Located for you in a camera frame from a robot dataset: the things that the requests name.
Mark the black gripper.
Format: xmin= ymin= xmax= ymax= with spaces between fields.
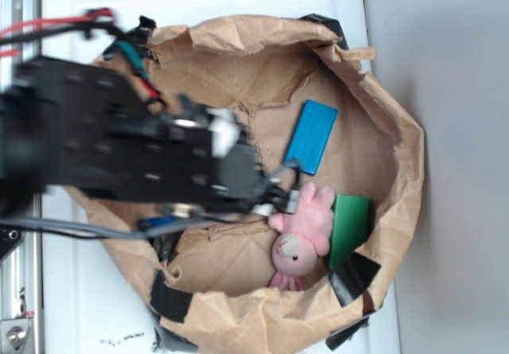
xmin=150 ymin=95 xmax=278 ymax=214

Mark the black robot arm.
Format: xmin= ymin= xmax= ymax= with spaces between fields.
xmin=1 ymin=56 xmax=283 ymax=217

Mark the blue rectangular block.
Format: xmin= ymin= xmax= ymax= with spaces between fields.
xmin=284 ymin=99 xmax=339 ymax=176

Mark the green rectangular block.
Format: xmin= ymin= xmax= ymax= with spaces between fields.
xmin=327 ymin=195 xmax=370 ymax=269

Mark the pink plush bunny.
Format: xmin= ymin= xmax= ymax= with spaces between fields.
xmin=267 ymin=182 xmax=335 ymax=291

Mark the grey cable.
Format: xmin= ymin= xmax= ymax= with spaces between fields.
xmin=0 ymin=200 xmax=263 ymax=242

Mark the red wire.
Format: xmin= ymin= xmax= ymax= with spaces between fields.
xmin=0 ymin=8 xmax=116 ymax=59

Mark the crumpled brown paper bag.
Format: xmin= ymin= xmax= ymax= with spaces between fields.
xmin=103 ymin=16 xmax=425 ymax=353

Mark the aluminium frame rail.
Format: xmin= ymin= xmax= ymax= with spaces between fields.
xmin=1 ymin=0 xmax=45 ymax=353

